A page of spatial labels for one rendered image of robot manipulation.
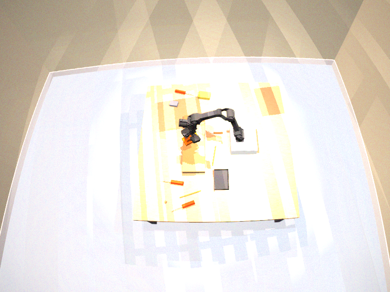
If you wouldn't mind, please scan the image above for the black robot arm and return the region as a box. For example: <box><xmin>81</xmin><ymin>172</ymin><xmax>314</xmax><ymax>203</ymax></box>
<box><xmin>179</xmin><ymin>108</ymin><xmax>245</xmax><ymax>142</ymax></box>

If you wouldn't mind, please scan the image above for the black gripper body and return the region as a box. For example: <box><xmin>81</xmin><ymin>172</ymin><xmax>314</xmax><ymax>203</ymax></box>
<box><xmin>188</xmin><ymin>126</ymin><xmax>201</xmax><ymax>143</ymax></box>

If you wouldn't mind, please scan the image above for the tan wooden panel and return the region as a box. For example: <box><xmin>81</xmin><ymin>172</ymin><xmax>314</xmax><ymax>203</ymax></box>
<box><xmin>182</xmin><ymin>120</ymin><xmax>205</xmax><ymax>173</ymax></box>

